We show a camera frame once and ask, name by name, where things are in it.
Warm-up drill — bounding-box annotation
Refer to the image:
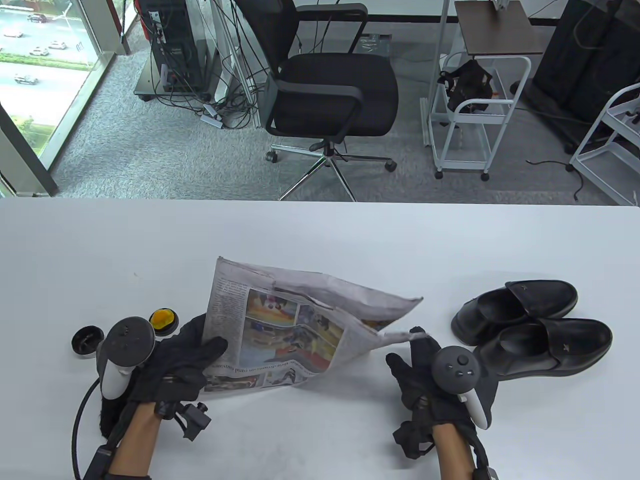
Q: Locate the black cabinet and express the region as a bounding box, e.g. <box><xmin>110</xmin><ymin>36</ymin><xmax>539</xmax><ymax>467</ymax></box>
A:
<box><xmin>510</xmin><ymin>0</ymin><xmax>640</xmax><ymax>153</ymax></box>

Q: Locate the grey motion controller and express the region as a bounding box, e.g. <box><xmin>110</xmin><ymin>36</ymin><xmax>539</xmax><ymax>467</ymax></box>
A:
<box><xmin>96</xmin><ymin>316</ymin><xmax>157</xmax><ymax>400</ymax></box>
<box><xmin>432</xmin><ymin>346</ymin><xmax>492</xmax><ymax>431</ymax></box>

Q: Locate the black computer tower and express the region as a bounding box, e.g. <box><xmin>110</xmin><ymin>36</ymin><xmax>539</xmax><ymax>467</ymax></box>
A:
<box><xmin>137</xmin><ymin>0</ymin><xmax>211</xmax><ymax>96</ymax></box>

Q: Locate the printed newspaper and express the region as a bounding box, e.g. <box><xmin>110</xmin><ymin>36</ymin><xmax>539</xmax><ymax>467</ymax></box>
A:
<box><xmin>202</xmin><ymin>256</ymin><xmax>425</xmax><ymax>393</ymax></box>

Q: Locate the black office chair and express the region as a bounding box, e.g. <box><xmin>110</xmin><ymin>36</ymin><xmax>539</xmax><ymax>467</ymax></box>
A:
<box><xmin>234</xmin><ymin>0</ymin><xmax>400</xmax><ymax>202</ymax></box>

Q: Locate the white metal pole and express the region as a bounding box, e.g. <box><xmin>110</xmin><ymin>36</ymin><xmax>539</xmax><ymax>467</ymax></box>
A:
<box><xmin>422</xmin><ymin>0</ymin><xmax>451</xmax><ymax>148</ymax></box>

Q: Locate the tangle of black cables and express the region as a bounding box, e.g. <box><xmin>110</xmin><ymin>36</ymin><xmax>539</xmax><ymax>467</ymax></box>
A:
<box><xmin>150</xmin><ymin>50</ymin><xmax>266</xmax><ymax>131</ymax></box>

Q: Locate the grey power strip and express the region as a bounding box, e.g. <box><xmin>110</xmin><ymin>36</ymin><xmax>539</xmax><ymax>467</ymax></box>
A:
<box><xmin>200</xmin><ymin>102</ymin><xmax>225</xmax><ymax>128</ymax></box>

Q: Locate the black bag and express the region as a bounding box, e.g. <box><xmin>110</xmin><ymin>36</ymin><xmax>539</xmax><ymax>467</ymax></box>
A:
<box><xmin>438</xmin><ymin>59</ymin><xmax>495</xmax><ymax>113</ymax></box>

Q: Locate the person's right forearm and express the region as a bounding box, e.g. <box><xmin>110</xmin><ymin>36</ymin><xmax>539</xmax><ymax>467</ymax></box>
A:
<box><xmin>432</xmin><ymin>422</ymin><xmax>476</xmax><ymax>480</ymax></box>

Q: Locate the person's left forearm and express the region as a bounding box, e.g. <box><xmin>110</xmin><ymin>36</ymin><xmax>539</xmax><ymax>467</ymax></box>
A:
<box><xmin>107</xmin><ymin>402</ymin><xmax>161</xmax><ymax>480</ymax></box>

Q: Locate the brown top side table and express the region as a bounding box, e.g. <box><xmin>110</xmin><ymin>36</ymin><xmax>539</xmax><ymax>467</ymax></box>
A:
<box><xmin>454</xmin><ymin>0</ymin><xmax>545</xmax><ymax>57</ymax></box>

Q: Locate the glass window with frame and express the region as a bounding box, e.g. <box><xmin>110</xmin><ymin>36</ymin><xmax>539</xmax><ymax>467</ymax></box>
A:
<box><xmin>0</xmin><ymin>0</ymin><xmax>141</xmax><ymax>196</ymax></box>

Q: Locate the white mesh rolling cart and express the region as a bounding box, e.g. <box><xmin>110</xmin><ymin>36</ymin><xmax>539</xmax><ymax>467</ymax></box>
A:
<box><xmin>429</xmin><ymin>54</ymin><xmax>532</xmax><ymax>181</ymax></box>

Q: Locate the black leather loafer shoe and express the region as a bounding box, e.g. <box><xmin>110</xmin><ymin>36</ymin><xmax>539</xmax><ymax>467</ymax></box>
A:
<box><xmin>472</xmin><ymin>318</ymin><xmax>614</xmax><ymax>382</ymax></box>
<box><xmin>451</xmin><ymin>280</ymin><xmax>579</xmax><ymax>346</ymax></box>

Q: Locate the black fuzzy cloth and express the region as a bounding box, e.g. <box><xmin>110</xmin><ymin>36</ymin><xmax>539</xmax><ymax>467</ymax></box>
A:
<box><xmin>97</xmin><ymin>395</ymin><xmax>131</xmax><ymax>441</ymax></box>

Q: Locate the person's left hand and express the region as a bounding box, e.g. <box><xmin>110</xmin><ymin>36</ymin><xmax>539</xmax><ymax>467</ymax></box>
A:
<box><xmin>131</xmin><ymin>313</ymin><xmax>229</xmax><ymax>442</ymax></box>

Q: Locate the round black shoe polish tin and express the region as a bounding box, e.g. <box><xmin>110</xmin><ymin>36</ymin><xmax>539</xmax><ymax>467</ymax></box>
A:
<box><xmin>71</xmin><ymin>325</ymin><xmax>106</xmax><ymax>360</ymax></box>

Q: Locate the white metal frame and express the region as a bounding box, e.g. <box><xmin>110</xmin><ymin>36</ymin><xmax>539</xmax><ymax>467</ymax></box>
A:
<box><xmin>207</xmin><ymin>0</ymin><xmax>263</xmax><ymax>131</ymax></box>

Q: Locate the black floor cable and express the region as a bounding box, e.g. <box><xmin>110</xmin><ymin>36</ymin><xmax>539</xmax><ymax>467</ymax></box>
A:
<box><xmin>526</xmin><ymin>159</ymin><xmax>585</xmax><ymax>202</ymax></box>

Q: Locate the person's right hand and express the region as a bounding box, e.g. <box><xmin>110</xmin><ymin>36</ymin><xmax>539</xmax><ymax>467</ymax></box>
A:
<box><xmin>385</xmin><ymin>326</ymin><xmax>476</xmax><ymax>461</ymax></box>

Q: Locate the dark wheeled platform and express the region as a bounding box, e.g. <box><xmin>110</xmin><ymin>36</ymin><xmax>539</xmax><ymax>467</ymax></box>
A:
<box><xmin>133</xmin><ymin>50</ymin><xmax>223</xmax><ymax>103</ymax></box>

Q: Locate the white tiered rolling cart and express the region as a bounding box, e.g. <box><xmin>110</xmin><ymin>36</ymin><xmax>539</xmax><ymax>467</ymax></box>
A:
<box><xmin>569</xmin><ymin>82</ymin><xmax>640</xmax><ymax>207</ymax></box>

